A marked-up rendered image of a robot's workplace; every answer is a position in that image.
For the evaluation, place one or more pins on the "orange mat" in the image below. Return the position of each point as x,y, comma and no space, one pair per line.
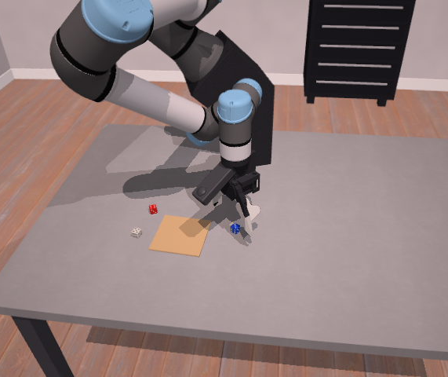
179,235

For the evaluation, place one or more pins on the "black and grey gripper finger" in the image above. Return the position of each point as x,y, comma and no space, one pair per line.
216,198
247,211

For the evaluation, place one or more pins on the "white die with black pips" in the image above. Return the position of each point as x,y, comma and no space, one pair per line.
136,233

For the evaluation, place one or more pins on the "blue die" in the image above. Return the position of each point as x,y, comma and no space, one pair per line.
235,228

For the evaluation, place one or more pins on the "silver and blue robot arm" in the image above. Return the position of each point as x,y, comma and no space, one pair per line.
97,33

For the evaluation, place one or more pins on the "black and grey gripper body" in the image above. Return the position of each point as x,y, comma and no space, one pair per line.
245,178

